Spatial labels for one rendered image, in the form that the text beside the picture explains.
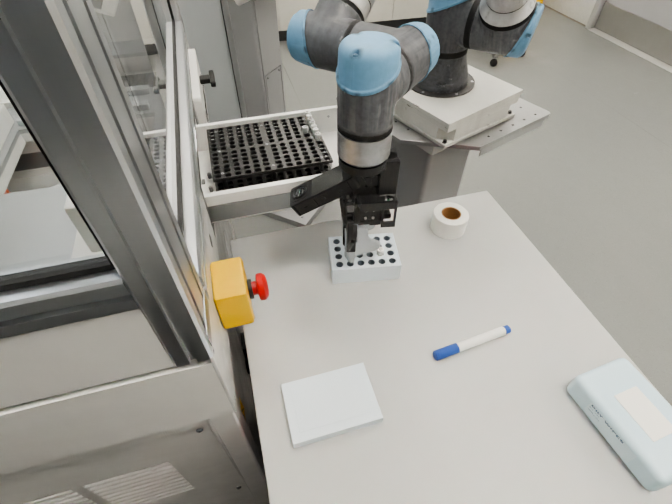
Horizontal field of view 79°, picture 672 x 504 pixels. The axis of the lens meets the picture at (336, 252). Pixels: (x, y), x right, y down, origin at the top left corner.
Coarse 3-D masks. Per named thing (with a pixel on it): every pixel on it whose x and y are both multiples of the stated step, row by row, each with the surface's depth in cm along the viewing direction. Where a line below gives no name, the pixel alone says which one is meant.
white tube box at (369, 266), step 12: (336, 240) 77; (384, 240) 76; (336, 252) 74; (372, 252) 74; (384, 252) 74; (396, 252) 74; (336, 264) 73; (348, 264) 73; (360, 264) 74; (372, 264) 74; (384, 264) 72; (396, 264) 72; (336, 276) 72; (348, 276) 73; (360, 276) 73; (372, 276) 74; (384, 276) 74; (396, 276) 74
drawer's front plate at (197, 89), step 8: (192, 56) 102; (192, 64) 99; (192, 72) 96; (200, 72) 110; (192, 80) 93; (192, 88) 90; (200, 88) 94; (192, 96) 88; (200, 96) 88; (200, 104) 88; (200, 112) 89; (200, 120) 90
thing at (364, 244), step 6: (360, 228) 65; (366, 228) 66; (360, 234) 66; (366, 234) 66; (360, 240) 67; (366, 240) 67; (372, 240) 67; (360, 246) 68; (366, 246) 68; (372, 246) 68; (378, 246) 69; (348, 252) 67; (354, 252) 68; (360, 252) 69; (366, 252) 69; (348, 258) 70; (354, 258) 70
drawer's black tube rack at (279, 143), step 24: (288, 120) 86; (216, 144) 80; (240, 144) 80; (264, 144) 80; (288, 144) 80; (312, 144) 81; (216, 168) 76; (240, 168) 75; (264, 168) 75; (288, 168) 75; (312, 168) 79
